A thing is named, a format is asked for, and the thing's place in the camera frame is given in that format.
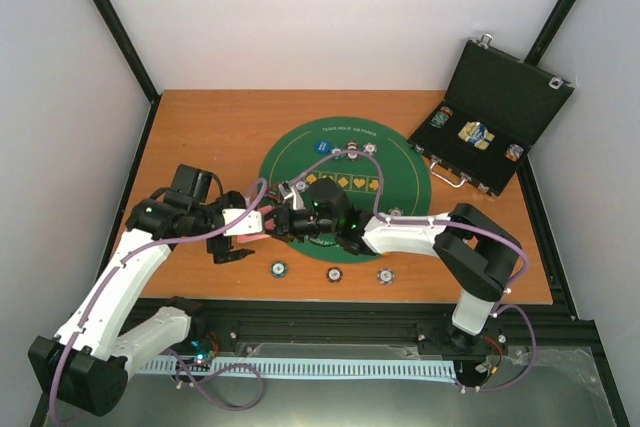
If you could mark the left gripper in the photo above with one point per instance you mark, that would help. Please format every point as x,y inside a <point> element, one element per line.
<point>219,247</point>

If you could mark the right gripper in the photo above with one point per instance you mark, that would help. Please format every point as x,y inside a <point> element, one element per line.
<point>283,224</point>

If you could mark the black red poker chip stack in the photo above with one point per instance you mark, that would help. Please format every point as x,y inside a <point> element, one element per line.
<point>334,275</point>

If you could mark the black red chip top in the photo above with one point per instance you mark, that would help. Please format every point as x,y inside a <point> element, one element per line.
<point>352,150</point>

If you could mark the light blue poker chip stack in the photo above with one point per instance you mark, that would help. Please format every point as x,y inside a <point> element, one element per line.
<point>385,276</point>

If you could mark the light blue chip top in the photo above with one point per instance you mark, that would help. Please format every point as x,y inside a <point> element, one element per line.
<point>370,148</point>

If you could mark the red-backed playing card deck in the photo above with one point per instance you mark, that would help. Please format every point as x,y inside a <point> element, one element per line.
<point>243,239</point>

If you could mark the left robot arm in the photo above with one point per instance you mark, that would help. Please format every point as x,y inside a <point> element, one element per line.
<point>88,362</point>

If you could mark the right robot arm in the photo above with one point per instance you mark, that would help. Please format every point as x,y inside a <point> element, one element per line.
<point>479,254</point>

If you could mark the blue small blind button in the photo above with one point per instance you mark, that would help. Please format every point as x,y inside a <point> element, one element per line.
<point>323,147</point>

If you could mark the round green poker mat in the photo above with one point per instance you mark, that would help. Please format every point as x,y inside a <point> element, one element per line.
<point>406,184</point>

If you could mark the chips in case left slot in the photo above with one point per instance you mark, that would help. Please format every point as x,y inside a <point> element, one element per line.
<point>441,117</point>

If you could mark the chips in case slot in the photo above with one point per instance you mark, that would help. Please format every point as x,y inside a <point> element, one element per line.
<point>441,117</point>
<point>514,153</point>

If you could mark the blue card deck in case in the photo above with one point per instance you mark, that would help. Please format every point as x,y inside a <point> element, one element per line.
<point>477,135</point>

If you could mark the chips in case right slot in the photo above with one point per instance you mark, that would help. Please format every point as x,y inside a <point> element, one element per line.
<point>514,153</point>

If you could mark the black poker case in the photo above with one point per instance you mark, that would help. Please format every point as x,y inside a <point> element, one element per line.
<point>514,100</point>

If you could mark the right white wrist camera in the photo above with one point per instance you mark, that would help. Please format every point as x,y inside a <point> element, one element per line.
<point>290,195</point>

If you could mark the black aluminium frame rail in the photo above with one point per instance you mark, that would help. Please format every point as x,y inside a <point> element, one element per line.
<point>426,326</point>

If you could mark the light blue cable duct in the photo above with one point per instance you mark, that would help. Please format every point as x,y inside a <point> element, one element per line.
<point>325,369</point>

